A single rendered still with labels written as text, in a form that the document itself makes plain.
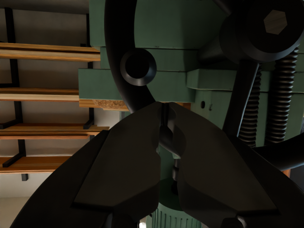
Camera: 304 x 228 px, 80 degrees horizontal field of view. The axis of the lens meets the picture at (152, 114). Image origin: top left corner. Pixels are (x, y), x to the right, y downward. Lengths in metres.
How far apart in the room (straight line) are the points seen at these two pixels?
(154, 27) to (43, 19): 2.79
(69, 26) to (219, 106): 2.80
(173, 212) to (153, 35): 0.45
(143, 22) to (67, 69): 2.59
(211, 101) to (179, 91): 0.10
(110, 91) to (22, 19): 2.89
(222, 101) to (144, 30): 0.19
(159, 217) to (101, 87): 0.42
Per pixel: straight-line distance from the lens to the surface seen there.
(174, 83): 0.36
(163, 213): 0.59
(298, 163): 0.24
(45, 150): 3.24
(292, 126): 0.34
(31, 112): 3.16
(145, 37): 0.37
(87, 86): 0.38
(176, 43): 0.37
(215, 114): 0.28
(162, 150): 0.66
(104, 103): 0.40
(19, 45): 2.61
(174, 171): 0.58
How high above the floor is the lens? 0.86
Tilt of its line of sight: 10 degrees up
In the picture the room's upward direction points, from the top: 178 degrees counter-clockwise
